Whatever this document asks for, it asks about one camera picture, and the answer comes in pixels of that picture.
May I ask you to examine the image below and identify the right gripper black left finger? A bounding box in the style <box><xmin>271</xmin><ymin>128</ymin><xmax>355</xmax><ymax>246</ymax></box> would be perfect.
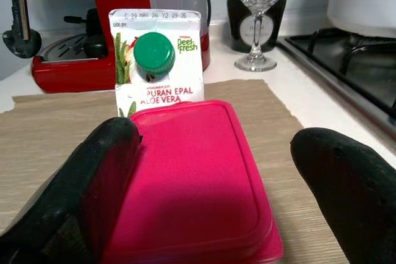
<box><xmin>0</xmin><ymin>117</ymin><xmax>143</xmax><ymax>264</ymax></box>

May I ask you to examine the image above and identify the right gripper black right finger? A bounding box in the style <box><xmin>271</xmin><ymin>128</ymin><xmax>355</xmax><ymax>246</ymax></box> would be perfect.
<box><xmin>290</xmin><ymin>127</ymin><xmax>396</xmax><ymax>264</ymax></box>

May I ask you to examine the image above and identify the beige counter cloth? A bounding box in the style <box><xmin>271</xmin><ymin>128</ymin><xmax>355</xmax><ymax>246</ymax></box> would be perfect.
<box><xmin>0</xmin><ymin>79</ymin><xmax>350</xmax><ymax>264</ymax></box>

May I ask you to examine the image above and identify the steel gas hob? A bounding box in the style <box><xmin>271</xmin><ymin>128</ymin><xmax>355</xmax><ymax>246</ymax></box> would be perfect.
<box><xmin>277</xmin><ymin>27</ymin><xmax>396</xmax><ymax>138</ymax></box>

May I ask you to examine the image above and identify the dark green labelled bottle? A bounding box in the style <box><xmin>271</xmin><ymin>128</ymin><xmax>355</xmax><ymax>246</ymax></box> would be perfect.
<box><xmin>226</xmin><ymin>0</ymin><xmax>287</xmax><ymax>54</ymax></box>

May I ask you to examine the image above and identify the clear wine glass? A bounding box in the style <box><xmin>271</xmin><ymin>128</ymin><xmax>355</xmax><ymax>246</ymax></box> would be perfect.
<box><xmin>232</xmin><ymin>0</ymin><xmax>293</xmax><ymax>72</ymax></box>

